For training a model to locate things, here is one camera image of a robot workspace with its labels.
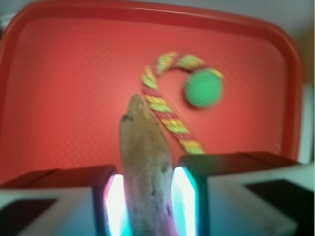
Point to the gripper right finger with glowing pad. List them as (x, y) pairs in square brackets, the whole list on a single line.
[(243, 194)]

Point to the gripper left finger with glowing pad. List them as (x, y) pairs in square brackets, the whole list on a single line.
[(86, 201)]

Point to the red plastic tray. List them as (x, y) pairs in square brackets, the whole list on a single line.
[(69, 67)]

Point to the rope toy with green ball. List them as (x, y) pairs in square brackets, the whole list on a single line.
[(203, 88)]

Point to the brown wood chip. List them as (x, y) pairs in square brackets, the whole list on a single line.
[(147, 169)]

